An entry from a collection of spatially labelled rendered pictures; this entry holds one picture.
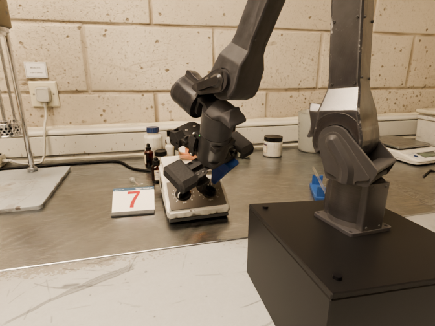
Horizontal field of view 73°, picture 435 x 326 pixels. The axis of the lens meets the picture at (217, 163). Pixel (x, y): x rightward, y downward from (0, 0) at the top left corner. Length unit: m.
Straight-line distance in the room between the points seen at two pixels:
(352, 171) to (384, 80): 1.21
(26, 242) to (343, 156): 0.54
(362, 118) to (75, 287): 0.43
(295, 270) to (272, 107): 0.99
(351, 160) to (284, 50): 0.95
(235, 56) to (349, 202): 0.25
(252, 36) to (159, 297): 0.38
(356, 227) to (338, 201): 0.03
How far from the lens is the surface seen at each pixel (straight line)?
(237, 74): 0.44
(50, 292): 0.50
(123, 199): 0.69
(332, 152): 0.35
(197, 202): 0.61
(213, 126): 0.47
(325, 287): 0.28
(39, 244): 0.62
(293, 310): 0.35
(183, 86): 0.53
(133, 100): 1.14
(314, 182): 0.81
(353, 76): 0.37
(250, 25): 0.45
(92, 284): 0.49
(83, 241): 0.60
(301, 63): 1.30
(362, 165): 0.35
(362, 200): 0.37
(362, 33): 0.38
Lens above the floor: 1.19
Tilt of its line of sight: 17 degrees down
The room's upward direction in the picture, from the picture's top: straight up
